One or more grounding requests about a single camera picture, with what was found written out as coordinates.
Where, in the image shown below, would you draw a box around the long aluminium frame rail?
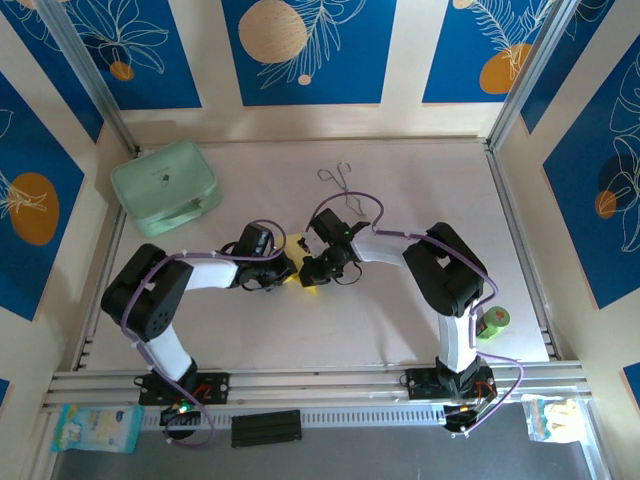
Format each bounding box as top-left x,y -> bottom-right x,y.
42,362 -> 586,414

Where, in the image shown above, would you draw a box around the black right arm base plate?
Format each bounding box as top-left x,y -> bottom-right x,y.
407,367 -> 497,402

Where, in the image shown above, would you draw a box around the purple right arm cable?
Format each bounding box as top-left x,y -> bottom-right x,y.
305,192 -> 526,436

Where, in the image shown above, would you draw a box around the slotted grey cable duct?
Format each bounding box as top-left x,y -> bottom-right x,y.
142,405 -> 449,431

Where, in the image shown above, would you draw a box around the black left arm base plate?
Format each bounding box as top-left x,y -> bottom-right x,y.
138,372 -> 231,406

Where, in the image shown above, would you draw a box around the aluminium corner post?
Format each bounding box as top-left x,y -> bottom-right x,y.
487,0 -> 591,151
37,0 -> 140,154

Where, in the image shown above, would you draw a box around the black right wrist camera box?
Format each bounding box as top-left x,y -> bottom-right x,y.
310,207 -> 351,242

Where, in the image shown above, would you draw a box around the green tape roll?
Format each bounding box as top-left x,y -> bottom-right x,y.
477,305 -> 512,342

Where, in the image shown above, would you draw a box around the metal wire tongs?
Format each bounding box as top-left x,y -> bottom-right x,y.
317,161 -> 371,217

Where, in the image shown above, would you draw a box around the black ridged block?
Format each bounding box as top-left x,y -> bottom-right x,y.
230,409 -> 304,448

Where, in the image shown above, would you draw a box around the mint green zip pouch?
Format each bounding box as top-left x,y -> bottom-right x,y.
110,139 -> 223,238

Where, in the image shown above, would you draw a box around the blue white wet wipes pack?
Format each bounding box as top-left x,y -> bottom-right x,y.
51,403 -> 146,454

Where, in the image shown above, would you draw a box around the aluminium side rail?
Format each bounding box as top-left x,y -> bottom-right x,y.
484,142 -> 559,361
74,199 -> 126,371

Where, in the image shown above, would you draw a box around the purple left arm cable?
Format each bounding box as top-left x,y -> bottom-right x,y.
121,218 -> 287,449

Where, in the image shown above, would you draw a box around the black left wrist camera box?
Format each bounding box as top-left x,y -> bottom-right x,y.
234,223 -> 276,256

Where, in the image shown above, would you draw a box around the blue floral wall poster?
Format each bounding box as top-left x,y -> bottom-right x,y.
422,0 -> 549,105
542,34 -> 640,311
222,0 -> 398,107
0,72 -> 86,322
67,0 -> 203,111

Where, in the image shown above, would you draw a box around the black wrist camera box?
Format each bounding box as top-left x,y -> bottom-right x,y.
310,207 -> 351,242
234,223 -> 276,256

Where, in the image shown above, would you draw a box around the yellow square paper sheet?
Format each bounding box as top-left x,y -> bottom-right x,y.
284,230 -> 321,297

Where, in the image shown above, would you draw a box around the clear plastic snack bag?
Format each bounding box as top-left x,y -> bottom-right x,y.
519,393 -> 584,445

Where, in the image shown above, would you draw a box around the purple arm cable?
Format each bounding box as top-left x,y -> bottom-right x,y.
121,218 -> 287,449
305,192 -> 526,436

